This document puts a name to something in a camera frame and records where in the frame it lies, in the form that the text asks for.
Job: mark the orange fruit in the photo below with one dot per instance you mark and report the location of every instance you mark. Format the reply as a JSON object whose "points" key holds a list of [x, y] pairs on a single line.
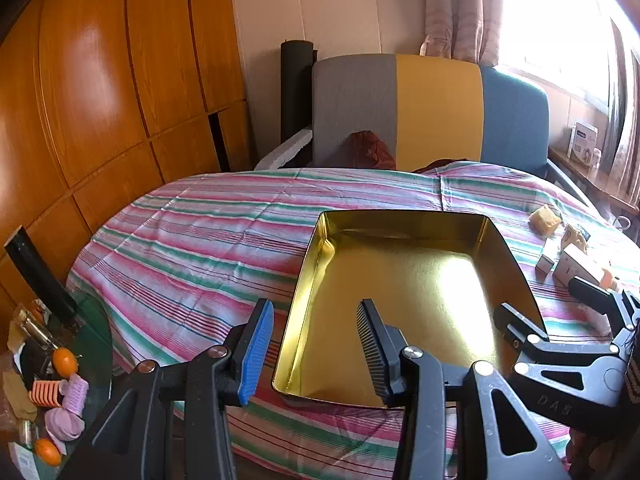
{"points": [[65, 361], [48, 452]]}

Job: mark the yellow sponge block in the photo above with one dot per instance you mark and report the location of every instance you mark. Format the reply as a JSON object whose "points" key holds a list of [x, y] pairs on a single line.
{"points": [[545, 220]]}

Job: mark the white cup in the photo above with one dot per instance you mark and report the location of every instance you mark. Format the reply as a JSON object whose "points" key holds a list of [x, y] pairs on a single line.
{"points": [[598, 157]]}

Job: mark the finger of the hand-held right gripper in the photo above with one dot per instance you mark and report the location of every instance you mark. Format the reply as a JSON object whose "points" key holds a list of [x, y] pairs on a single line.
{"points": [[517, 322], [592, 290]]}

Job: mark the window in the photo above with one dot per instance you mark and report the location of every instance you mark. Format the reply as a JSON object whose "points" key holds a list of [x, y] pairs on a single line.
{"points": [[550, 20]]}

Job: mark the black square post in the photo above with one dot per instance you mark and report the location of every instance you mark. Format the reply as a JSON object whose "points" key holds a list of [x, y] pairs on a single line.
{"points": [[40, 275]]}

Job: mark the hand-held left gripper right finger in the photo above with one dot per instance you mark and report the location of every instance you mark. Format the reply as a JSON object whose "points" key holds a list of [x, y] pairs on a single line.
{"points": [[372, 355]]}

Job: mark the striped side curtain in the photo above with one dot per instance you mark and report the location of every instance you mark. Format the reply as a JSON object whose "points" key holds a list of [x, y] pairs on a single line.
{"points": [[625, 125]]}

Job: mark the wooden window desk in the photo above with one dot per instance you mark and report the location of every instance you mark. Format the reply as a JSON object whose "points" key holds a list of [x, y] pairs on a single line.
{"points": [[590, 175]]}

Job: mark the grey yellow blue chair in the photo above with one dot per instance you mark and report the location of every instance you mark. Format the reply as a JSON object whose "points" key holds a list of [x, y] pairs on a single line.
{"points": [[435, 110]]}

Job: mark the black rolled mat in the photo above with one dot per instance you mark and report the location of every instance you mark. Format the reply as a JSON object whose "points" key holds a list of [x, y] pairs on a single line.
{"points": [[295, 90]]}

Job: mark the gold metal tin tray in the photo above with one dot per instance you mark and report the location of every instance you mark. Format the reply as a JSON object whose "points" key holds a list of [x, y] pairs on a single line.
{"points": [[425, 300]]}

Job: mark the white product box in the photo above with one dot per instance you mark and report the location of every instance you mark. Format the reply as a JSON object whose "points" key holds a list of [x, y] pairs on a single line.
{"points": [[584, 142]]}

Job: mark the white foam board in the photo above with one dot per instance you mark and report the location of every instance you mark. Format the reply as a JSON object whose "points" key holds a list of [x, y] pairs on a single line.
{"points": [[290, 150]]}

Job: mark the small carton box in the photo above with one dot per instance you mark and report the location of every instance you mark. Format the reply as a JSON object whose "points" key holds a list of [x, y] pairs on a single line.
{"points": [[546, 261]]}

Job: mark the pink patterned curtain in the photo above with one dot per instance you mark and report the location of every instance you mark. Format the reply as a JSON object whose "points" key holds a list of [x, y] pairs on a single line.
{"points": [[460, 10]]}

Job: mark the wooden wardrobe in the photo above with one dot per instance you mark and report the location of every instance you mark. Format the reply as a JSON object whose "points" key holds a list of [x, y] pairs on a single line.
{"points": [[100, 85]]}

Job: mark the cream carton box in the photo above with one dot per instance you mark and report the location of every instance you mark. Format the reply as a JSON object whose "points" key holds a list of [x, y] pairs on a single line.
{"points": [[580, 266]]}

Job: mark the orange hair roller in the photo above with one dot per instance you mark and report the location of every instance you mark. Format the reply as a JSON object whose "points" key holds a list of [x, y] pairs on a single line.
{"points": [[45, 393]]}

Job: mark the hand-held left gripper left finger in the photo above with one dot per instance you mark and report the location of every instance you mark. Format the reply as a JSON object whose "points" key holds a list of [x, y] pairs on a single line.
{"points": [[255, 355]]}

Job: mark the striped tablecloth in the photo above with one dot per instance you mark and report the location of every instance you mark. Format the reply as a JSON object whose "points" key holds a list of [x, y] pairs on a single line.
{"points": [[200, 240]]}

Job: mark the glass side table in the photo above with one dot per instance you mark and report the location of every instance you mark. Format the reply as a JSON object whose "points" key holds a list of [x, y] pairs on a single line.
{"points": [[92, 340]]}

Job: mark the clear glass cup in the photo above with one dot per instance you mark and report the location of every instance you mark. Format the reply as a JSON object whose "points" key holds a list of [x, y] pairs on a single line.
{"points": [[620, 221]]}

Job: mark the dark red cloth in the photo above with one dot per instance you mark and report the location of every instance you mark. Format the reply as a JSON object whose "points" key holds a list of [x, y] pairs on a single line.
{"points": [[372, 150]]}

